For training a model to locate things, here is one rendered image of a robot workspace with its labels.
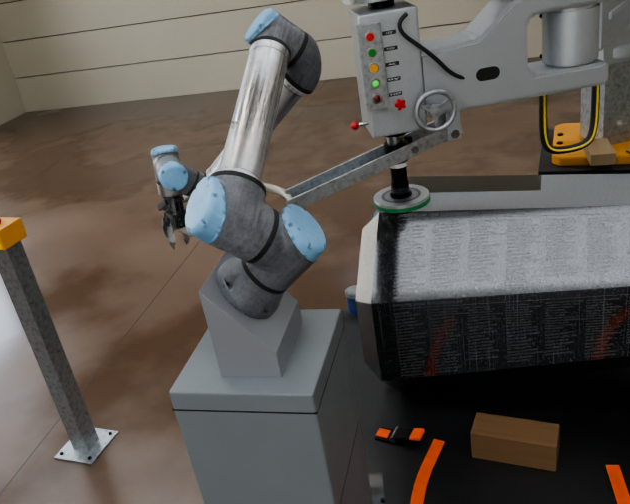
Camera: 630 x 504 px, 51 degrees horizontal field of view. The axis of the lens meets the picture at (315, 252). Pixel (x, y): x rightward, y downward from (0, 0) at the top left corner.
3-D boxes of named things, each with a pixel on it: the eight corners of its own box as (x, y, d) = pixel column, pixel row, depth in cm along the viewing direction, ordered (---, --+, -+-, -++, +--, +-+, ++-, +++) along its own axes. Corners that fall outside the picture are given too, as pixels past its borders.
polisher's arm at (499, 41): (582, 100, 258) (585, -36, 237) (612, 115, 238) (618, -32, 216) (396, 134, 257) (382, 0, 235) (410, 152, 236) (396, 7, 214)
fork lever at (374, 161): (451, 122, 256) (447, 110, 254) (466, 136, 239) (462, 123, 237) (289, 197, 263) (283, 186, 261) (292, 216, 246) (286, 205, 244)
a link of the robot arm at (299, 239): (294, 299, 173) (337, 257, 164) (239, 274, 164) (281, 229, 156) (288, 258, 184) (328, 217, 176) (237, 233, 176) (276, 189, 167)
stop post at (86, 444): (82, 427, 305) (-5, 210, 256) (118, 432, 297) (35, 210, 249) (54, 459, 288) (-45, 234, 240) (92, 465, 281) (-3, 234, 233)
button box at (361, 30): (388, 106, 231) (379, 21, 218) (389, 107, 229) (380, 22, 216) (365, 110, 231) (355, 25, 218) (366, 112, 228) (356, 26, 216)
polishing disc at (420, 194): (376, 212, 249) (375, 209, 248) (371, 191, 268) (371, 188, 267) (433, 204, 247) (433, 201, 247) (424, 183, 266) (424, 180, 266)
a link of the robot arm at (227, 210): (268, 251, 157) (316, 22, 191) (204, 220, 148) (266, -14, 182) (234, 268, 168) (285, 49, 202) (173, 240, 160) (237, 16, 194)
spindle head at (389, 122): (455, 113, 256) (447, -10, 237) (472, 128, 237) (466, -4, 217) (363, 130, 256) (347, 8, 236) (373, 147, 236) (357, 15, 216)
